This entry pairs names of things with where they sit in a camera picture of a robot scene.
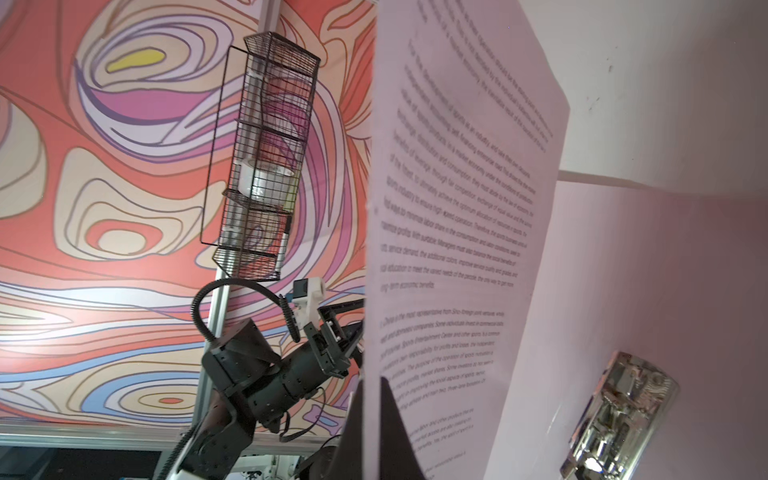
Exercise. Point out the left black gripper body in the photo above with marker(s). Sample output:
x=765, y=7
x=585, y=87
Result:
x=263, y=386

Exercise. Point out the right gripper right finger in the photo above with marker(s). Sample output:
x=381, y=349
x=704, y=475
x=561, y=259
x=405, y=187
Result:
x=399, y=438

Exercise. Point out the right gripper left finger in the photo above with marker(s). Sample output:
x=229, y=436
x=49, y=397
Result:
x=344, y=459

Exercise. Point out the printed paper sheet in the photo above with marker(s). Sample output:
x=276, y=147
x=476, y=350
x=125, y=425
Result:
x=468, y=131

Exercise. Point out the pink folder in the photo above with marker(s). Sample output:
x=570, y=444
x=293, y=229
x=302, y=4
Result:
x=678, y=280

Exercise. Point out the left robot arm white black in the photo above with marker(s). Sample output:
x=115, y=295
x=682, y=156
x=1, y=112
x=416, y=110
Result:
x=211, y=448

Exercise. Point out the metal folder clip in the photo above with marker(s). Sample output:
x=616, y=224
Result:
x=628, y=406

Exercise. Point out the white tape roll in basket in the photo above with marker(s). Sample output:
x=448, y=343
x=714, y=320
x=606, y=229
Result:
x=273, y=185

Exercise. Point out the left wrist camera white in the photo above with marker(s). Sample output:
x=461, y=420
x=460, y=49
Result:
x=307, y=296

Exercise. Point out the black wire basket left wall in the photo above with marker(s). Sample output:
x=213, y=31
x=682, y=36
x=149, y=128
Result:
x=261, y=115

